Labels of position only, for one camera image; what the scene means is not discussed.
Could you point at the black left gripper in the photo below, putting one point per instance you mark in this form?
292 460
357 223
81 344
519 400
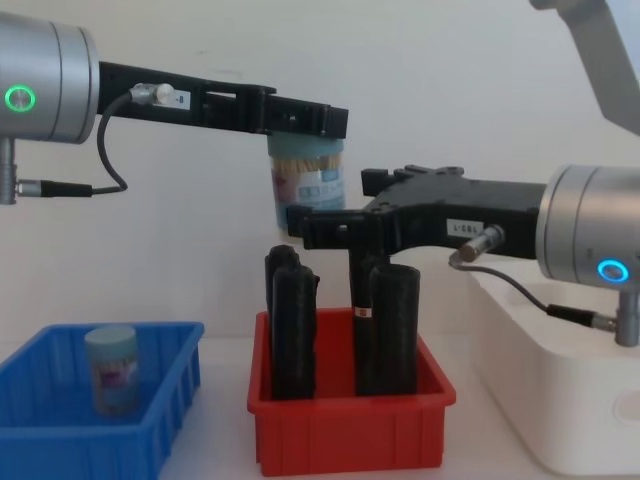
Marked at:
145 112

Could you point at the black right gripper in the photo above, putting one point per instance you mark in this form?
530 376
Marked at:
495 205

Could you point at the clear toothpick jar teal lid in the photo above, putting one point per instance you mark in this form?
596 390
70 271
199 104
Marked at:
112 370
310 180

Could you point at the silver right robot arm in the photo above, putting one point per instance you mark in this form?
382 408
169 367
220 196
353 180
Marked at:
575 225

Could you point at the red plastic bin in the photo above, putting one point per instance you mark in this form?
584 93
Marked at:
345 435

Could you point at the white foam tray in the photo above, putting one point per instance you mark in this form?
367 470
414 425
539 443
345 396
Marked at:
545 380

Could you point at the blue plastic bin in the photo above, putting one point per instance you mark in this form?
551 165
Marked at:
45 445

